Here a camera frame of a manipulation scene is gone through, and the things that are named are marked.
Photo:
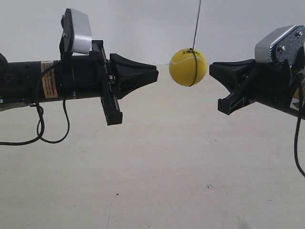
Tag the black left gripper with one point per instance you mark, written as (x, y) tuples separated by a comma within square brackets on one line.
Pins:
[(88, 76)]

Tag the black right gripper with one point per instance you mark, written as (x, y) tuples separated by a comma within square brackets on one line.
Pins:
[(275, 86)]

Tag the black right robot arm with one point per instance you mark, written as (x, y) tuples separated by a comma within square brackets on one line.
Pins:
[(276, 85)]

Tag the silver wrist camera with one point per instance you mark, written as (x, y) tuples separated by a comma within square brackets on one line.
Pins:
[(76, 33), (282, 44)]

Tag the yellow tennis ball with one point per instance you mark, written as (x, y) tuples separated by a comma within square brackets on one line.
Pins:
[(188, 67)]

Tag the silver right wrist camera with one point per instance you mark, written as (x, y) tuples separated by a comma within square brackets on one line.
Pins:
[(282, 44)]

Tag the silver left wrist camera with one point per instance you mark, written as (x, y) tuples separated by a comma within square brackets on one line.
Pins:
[(76, 33)]

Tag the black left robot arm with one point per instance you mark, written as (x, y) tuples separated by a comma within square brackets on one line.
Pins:
[(25, 83)]

